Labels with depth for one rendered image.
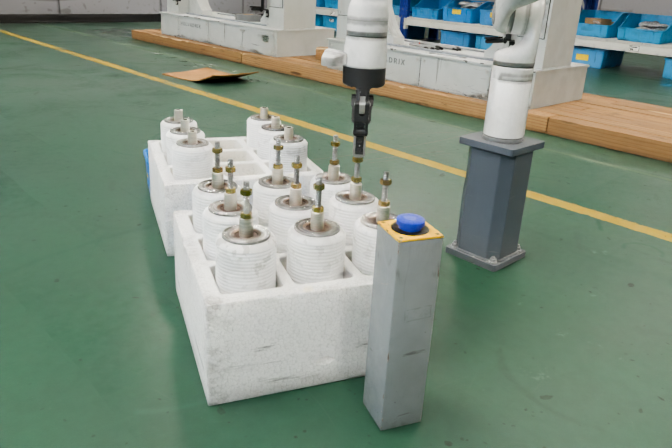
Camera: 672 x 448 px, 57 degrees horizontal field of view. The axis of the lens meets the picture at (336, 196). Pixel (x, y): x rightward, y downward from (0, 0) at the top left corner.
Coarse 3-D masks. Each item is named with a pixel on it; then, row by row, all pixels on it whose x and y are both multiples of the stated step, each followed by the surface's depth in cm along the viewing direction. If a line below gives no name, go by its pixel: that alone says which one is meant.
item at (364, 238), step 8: (360, 224) 103; (360, 232) 102; (368, 232) 101; (376, 232) 101; (360, 240) 103; (368, 240) 101; (352, 248) 107; (360, 248) 103; (368, 248) 102; (352, 256) 106; (360, 256) 103; (368, 256) 102; (360, 264) 104; (368, 264) 103; (368, 272) 103
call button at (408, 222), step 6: (402, 216) 86; (408, 216) 86; (414, 216) 86; (420, 216) 86; (396, 222) 86; (402, 222) 84; (408, 222) 84; (414, 222) 84; (420, 222) 84; (402, 228) 85; (408, 228) 84; (414, 228) 84; (420, 228) 85
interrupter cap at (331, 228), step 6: (300, 222) 102; (306, 222) 102; (324, 222) 102; (330, 222) 102; (336, 222) 102; (294, 228) 99; (300, 228) 99; (306, 228) 100; (324, 228) 101; (330, 228) 100; (336, 228) 100; (306, 234) 97; (312, 234) 97; (318, 234) 97; (324, 234) 97; (330, 234) 98
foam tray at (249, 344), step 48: (192, 240) 110; (192, 288) 103; (288, 288) 95; (336, 288) 97; (192, 336) 108; (240, 336) 93; (288, 336) 96; (336, 336) 100; (240, 384) 96; (288, 384) 99
